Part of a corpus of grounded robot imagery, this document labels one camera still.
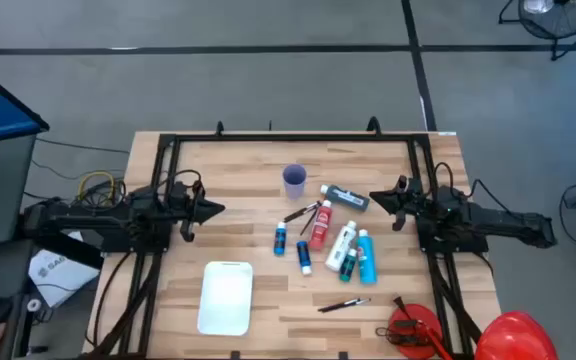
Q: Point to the small green paint bottle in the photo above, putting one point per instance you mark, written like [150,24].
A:
[348,267]

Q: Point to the black table edge clip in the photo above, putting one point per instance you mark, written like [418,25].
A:
[235,356]
[343,356]

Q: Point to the large turquoise paint bottle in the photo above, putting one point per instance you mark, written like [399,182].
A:
[366,260]

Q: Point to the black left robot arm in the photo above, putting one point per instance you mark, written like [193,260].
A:
[93,220]

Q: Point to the short black paintbrush silver ferrule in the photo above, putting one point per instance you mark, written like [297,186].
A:
[304,209]

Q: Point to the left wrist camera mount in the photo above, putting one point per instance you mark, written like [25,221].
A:
[188,235]

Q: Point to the black flat-bristle paintbrush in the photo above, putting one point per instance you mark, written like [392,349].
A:
[340,305]

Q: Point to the lilac plastic cup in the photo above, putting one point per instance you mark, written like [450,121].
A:
[294,182]

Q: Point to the black floor fan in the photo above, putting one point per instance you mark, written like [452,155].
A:
[558,20]

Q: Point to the white tape roll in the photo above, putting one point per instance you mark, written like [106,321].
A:
[29,305]

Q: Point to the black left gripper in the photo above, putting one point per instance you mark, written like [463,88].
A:
[188,207]

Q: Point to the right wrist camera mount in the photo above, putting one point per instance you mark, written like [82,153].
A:
[398,222]

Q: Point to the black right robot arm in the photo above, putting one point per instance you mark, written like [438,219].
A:
[508,225]

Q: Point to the small royal blue paint bottle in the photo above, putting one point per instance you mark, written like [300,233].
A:
[303,256]

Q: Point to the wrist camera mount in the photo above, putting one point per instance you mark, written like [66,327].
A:
[188,235]
[398,222]

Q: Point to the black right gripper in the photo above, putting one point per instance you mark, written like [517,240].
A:
[410,200]

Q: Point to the large white paint bottle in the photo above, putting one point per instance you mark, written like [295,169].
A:
[340,247]

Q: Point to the red hard hat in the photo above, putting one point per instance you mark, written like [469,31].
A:
[515,337]

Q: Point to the red paint bottle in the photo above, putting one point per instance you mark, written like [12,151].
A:
[320,227]

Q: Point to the thin black paintbrush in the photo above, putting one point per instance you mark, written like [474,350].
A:
[308,222]

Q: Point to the black side desk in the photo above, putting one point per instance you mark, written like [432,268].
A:
[68,248]

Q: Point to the white printed paper bag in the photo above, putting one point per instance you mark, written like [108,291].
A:
[63,280]

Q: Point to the white plastic bin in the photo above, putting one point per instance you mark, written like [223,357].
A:
[225,300]

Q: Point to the small light blue paint bottle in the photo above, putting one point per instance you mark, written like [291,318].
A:
[280,241]

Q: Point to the dark grey paint bottle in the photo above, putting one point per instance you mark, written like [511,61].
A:
[348,198]

